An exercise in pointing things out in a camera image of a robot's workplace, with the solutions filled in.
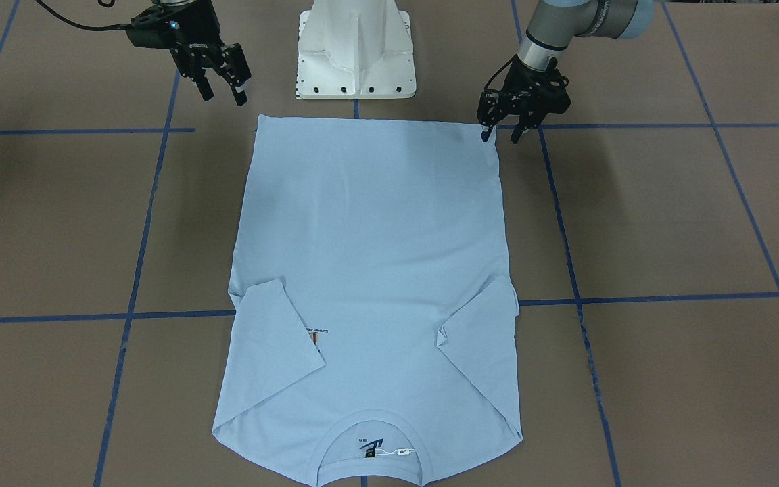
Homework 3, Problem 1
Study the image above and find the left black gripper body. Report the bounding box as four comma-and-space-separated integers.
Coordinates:
477, 57, 571, 129

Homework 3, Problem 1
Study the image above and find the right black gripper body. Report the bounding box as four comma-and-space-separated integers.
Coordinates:
171, 43, 252, 85

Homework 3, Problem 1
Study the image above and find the light blue t-shirt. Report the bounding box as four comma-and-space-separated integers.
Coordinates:
211, 115, 523, 486

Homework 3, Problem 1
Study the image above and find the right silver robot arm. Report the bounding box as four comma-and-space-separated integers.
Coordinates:
124, 1, 252, 107

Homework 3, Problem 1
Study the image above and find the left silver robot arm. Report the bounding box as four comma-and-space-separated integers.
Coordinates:
477, 1, 653, 143

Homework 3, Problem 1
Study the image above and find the white central pedestal column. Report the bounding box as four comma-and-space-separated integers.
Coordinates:
295, 1, 417, 101

